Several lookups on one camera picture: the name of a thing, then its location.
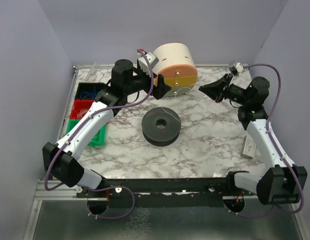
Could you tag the black cable spool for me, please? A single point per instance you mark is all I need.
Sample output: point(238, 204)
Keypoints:
point(161, 126)

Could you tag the clear plastic strip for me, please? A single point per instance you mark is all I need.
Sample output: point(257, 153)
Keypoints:
point(92, 72)

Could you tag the green storage bin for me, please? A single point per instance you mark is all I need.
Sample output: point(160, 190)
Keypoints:
point(97, 140)

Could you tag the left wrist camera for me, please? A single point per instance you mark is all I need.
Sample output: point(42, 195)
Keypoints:
point(148, 62)

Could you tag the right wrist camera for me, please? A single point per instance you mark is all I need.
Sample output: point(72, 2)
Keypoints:
point(236, 68)

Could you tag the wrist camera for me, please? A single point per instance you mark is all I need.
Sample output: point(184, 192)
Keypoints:
point(148, 62)
point(236, 68)

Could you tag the red storage bin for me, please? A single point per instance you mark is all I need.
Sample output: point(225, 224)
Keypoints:
point(80, 108)

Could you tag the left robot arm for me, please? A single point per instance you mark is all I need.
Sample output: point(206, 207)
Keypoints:
point(61, 158)

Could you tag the cream cylindrical drawer cabinet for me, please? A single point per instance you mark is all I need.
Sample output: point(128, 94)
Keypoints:
point(177, 67)

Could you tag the small white cardboard box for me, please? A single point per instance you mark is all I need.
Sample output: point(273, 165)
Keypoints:
point(248, 147)

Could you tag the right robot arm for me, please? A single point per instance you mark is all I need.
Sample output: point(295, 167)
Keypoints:
point(283, 180)

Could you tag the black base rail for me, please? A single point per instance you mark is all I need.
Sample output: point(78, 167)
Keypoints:
point(164, 192)

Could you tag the white flat packet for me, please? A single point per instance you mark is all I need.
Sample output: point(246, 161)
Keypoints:
point(138, 70)

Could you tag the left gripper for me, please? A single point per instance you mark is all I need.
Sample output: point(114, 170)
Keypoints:
point(149, 84)

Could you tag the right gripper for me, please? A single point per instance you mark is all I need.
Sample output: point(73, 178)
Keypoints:
point(222, 90)

